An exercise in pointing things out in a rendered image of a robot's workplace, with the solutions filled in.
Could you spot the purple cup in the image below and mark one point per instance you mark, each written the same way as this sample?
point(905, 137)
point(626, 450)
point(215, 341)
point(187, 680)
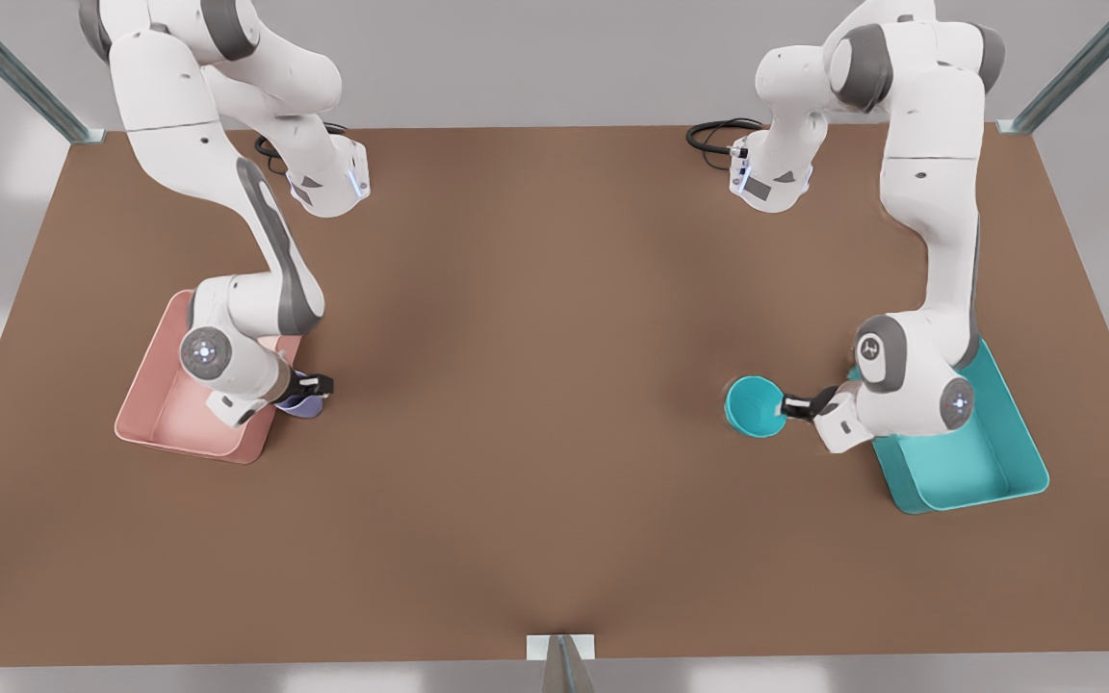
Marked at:
point(302, 405)

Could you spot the teal bowl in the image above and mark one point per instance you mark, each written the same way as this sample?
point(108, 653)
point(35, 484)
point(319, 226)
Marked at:
point(753, 408)

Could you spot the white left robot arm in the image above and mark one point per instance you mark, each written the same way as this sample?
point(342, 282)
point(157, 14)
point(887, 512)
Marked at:
point(930, 192)

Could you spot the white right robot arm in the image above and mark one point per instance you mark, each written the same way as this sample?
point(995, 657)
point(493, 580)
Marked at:
point(179, 144)

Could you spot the pink box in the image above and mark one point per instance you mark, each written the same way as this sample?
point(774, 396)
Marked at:
point(179, 414)

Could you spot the teal box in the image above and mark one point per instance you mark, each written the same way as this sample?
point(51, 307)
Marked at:
point(968, 462)

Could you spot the silver frame post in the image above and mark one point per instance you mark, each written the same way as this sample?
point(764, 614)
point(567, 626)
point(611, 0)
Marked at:
point(15, 72)
point(562, 664)
point(1074, 67)

